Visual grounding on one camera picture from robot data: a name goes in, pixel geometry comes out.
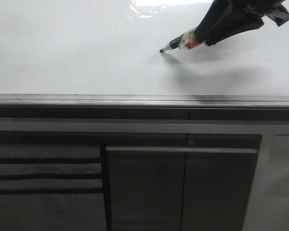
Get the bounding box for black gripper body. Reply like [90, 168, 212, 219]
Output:
[229, 0, 289, 26]

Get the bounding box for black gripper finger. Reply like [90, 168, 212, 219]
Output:
[205, 17, 264, 46]
[194, 0, 233, 40]

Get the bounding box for red magnet taped to marker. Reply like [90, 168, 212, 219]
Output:
[178, 38, 204, 50]

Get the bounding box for white whiteboard marker pen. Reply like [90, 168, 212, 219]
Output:
[159, 30, 196, 53]

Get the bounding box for white whiteboard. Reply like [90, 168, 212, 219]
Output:
[0, 0, 289, 96]

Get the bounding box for grey whiteboard marker tray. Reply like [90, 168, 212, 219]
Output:
[0, 93, 289, 110]

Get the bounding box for grey cabinet with doors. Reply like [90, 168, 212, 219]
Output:
[101, 134, 262, 231]

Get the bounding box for grey drawer unit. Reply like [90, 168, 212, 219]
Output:
[0, 139, 107, 231]

